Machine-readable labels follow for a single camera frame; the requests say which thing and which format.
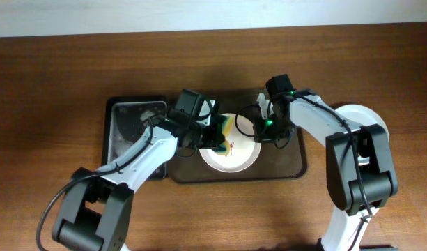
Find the cream plate with red stain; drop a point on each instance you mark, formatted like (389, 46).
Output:
(363, 115)

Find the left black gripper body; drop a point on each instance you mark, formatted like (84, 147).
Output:
(213, 136)

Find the large brown serving tray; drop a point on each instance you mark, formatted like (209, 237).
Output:
(273, 162)

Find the black small water tray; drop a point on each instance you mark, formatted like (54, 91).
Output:
(123, 122)

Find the pink plate with red stain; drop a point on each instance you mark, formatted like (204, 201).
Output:
(236, 153)

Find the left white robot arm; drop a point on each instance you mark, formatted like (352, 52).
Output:
(96, 209)

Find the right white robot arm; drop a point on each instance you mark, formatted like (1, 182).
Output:
(360, 173)

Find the green yellow sponge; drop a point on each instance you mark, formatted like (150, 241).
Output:
(225, 125)

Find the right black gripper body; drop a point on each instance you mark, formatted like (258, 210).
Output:
(267, 130)

